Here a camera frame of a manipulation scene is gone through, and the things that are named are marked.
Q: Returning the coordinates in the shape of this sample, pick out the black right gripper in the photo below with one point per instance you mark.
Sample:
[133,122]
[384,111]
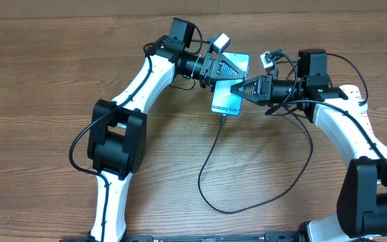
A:
[262,90]

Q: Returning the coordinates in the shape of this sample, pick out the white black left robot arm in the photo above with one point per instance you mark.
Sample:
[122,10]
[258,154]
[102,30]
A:
[117,133]

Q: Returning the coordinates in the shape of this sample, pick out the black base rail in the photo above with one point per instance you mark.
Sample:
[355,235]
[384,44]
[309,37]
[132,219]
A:
[210,238]

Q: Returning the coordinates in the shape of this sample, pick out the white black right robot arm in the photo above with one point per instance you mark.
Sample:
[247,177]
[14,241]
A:
[341,113]

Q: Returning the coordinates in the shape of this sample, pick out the white charger plug adapter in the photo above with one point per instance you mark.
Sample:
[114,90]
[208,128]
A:
[357,106]

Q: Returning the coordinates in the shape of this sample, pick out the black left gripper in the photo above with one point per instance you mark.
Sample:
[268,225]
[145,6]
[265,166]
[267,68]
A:
[218,72]

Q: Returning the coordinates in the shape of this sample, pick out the white power strip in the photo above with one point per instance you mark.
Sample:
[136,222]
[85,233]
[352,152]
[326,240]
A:
[352,91]

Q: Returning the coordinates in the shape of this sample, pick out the blue Galaxy S24 smartphone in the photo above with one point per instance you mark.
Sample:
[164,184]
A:
[223,101]

